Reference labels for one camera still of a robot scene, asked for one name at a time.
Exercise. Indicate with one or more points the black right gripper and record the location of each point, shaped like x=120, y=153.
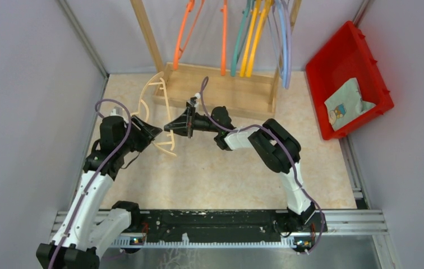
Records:
x=181, y=125

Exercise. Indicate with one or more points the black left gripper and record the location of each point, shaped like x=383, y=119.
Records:
x=147, y=133

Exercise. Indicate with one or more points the beige plastic hanger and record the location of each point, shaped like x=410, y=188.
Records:
x=158, y=80

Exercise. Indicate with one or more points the yellow plastic hanger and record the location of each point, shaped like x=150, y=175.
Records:
x=250, y=46
x=265, y=9

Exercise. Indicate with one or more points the teal plastic hanger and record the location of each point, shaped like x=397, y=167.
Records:
x=241, y=36

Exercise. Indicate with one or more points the light blue plastic hanger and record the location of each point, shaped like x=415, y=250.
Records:
x=277, y=32

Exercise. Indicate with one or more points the orange plastic hanger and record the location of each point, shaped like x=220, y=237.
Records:
x=223, y=63
x=182, y=38

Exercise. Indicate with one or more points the lilac plastic hanger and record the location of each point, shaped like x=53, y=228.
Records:
x=287, y=38

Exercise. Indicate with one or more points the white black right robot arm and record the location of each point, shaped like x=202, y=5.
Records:
x=275, y=146

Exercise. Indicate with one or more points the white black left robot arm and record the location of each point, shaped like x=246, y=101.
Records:
x=80, y=242

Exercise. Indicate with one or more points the wooden hanger rack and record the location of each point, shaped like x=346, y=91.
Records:
x=253, y=97

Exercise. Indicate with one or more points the printed cloth in bin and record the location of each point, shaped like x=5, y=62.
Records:
x=346, y=104

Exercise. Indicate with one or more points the red plastic bin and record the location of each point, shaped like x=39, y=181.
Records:
x=346, y=55

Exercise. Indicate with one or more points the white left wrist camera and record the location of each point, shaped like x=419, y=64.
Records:
x=118, y=111

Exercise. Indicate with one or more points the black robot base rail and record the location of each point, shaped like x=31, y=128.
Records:
x=221, y=229

